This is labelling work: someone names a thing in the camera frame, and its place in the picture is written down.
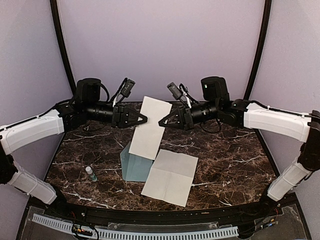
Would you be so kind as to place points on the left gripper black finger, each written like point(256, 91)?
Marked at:
point(131, 115)
point(127, 124)

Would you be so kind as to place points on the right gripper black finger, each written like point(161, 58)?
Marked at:
point(173, 125)
point(173, 117)

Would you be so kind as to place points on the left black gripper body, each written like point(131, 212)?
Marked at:
point(116, 119)

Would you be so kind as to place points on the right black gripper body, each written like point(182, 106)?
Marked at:
point(190, 125)

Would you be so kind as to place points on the white letter paper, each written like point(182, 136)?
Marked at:
point(148, 136)

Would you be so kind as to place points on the light blue envelope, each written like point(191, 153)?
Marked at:
point(134, 168)

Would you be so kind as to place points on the white paper sheet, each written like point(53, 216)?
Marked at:
point(170, 177)

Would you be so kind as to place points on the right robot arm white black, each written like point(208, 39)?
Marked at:
point(251, 114)

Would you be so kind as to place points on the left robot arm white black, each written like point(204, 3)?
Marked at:
point(64, 116)

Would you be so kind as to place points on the small glue stick bottle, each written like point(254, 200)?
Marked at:
point(91, 173)

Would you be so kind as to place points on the black front table rail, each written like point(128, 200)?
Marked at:
point(241, 214)

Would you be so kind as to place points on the white slotted cable duct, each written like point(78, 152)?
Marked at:
point(102, 233)

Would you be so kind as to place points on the right black frame post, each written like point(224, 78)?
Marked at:
point(259, 48)

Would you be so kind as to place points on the black frame post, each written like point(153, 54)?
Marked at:
point(259, 48)
point(61, 44)

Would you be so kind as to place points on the left black frame post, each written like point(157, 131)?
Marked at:
point(61, 44)

